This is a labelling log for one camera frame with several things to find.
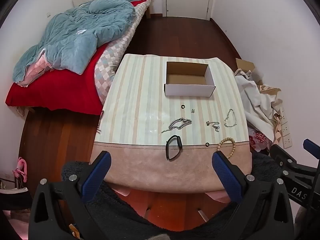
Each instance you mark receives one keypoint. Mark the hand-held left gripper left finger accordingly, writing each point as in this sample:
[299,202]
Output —
[96,177]

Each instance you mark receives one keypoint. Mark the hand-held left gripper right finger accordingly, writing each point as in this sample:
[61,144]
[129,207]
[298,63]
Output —
[226,177]

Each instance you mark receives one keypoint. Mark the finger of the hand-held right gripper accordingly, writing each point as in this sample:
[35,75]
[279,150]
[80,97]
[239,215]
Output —
[283,155]
[310,147]

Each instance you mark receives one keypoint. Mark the black smart band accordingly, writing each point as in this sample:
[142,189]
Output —
[178,143]

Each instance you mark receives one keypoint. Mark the white cardboard box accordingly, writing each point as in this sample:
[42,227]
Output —
[190,82]

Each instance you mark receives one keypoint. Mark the white power strip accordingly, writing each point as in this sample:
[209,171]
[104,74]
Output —
[287,131]

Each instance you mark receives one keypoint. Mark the red printed bag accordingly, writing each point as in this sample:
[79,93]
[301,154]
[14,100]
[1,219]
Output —
[260,140]

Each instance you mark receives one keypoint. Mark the dark fuzzy garment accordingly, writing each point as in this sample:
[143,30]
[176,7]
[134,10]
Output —
[120,210]

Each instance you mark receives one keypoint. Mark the beige patterned cloth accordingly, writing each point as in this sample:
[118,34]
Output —
[275,105]

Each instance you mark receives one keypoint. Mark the white cloth pile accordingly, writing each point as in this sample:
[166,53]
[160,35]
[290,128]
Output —
[252,100]

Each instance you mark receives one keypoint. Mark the pink clothes hanger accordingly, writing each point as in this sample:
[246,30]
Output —
[22,168]

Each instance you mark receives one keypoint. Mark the black and white shoe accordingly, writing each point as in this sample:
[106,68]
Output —
[11,189]

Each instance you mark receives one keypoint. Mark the brown cardboard box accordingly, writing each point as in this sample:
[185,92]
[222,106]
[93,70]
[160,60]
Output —
[246,65]

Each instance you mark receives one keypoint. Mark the checked bed sheet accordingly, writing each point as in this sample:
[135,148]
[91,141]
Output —
[112,60]

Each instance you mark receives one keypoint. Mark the pink quilt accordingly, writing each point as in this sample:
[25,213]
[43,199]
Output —
[35,70]

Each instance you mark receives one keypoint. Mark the blue duvet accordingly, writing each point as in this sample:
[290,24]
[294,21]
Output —
[82,35]

